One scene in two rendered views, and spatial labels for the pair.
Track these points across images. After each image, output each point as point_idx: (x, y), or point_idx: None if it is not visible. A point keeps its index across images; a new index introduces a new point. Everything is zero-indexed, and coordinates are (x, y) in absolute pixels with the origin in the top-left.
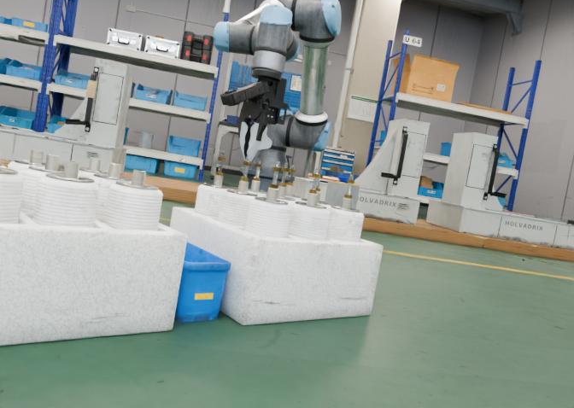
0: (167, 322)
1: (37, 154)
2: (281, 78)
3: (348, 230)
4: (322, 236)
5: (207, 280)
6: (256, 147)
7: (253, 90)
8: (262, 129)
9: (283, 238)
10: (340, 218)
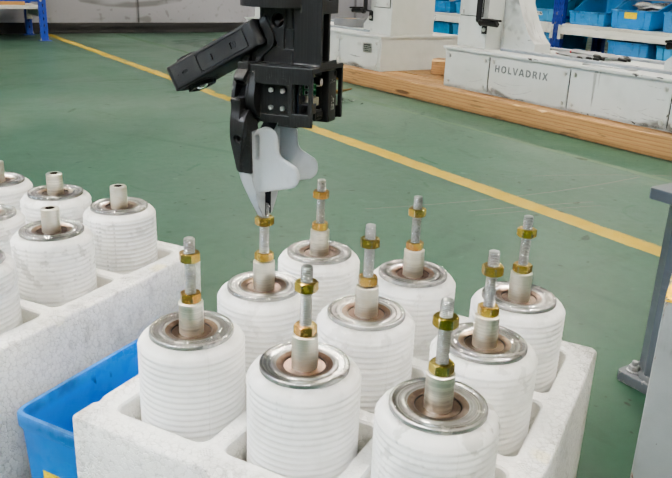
0: None
1: (47, 181)
2: None
3: (385, 477)
4: (286, 463)
5: (54, 455)
6: (248, 186)
7: (216, 50)
8: (235, 145)
9: (157, 431)
10: (375, 428)
